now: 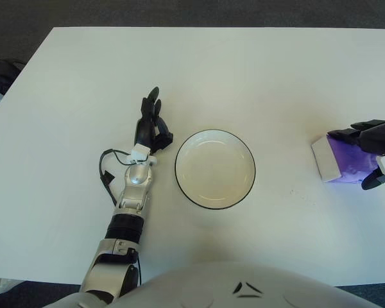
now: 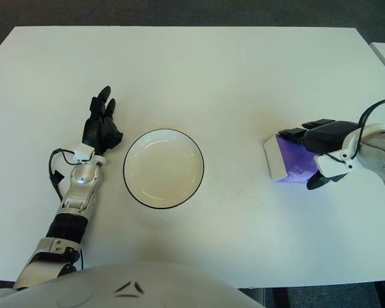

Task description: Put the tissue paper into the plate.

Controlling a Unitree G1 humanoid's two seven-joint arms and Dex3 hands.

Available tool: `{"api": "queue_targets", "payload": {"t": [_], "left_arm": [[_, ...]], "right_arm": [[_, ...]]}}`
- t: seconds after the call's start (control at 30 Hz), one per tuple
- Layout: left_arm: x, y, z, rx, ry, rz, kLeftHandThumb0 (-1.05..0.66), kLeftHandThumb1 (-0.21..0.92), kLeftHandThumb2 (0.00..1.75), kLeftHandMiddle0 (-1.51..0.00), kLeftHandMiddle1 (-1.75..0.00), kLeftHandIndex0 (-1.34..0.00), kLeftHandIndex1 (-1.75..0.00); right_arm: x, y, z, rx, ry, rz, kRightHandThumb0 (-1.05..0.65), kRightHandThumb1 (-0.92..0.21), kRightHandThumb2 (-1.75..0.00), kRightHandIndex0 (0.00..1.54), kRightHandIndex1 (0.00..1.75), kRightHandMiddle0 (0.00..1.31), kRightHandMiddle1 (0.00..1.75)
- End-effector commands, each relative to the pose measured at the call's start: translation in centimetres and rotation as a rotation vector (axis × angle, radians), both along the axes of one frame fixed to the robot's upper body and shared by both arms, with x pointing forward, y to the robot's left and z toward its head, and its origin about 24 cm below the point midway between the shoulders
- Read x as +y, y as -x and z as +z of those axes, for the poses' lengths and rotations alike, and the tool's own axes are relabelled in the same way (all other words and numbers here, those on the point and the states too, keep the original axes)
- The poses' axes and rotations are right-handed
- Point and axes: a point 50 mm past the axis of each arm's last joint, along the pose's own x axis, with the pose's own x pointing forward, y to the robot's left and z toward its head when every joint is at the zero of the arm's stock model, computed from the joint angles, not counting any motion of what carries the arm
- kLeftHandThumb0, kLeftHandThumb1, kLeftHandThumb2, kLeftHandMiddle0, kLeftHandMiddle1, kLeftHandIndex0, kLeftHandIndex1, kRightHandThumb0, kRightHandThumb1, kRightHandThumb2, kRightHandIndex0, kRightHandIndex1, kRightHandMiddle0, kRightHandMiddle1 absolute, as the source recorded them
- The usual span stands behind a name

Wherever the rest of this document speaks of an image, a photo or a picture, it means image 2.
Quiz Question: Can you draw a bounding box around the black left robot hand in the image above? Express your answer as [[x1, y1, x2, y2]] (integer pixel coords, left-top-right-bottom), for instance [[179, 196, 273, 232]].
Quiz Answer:
[[82, 85, 124, 154]]

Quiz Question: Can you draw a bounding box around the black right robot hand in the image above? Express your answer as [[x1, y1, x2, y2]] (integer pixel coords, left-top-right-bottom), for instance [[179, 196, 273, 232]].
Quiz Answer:
[[278, 119, 362, 191]]

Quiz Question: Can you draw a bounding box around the purple tissue paper pack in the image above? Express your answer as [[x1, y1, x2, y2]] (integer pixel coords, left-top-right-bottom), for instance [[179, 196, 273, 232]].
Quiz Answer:
[[263, 133, 320, 184]]

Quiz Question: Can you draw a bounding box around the white plate with black rim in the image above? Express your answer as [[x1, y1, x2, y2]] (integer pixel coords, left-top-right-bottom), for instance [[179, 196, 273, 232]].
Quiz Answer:
[[123, 128, 205, 210]]

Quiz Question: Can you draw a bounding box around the grey robot torso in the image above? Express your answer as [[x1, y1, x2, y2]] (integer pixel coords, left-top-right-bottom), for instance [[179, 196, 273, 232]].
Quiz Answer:
[[0, 261, 257, 308]]

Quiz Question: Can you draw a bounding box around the black table leg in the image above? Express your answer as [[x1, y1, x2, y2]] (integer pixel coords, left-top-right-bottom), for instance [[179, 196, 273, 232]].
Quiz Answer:
[[262, 287, 288, 308], [373, 281, 385, 308]]

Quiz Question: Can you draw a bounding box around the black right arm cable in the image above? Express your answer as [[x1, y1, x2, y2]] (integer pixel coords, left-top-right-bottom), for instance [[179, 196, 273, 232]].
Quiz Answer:
[[327, 98, 385, 161]]

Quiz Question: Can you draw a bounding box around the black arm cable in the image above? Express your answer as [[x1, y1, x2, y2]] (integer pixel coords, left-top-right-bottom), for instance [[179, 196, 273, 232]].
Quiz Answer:
[[327, 98, 385, 161], [48, 148, 81, 203]]

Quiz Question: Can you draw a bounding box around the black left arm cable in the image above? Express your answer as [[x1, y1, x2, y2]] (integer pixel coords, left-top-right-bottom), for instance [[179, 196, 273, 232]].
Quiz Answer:
[[48, 148, 81, 203]]

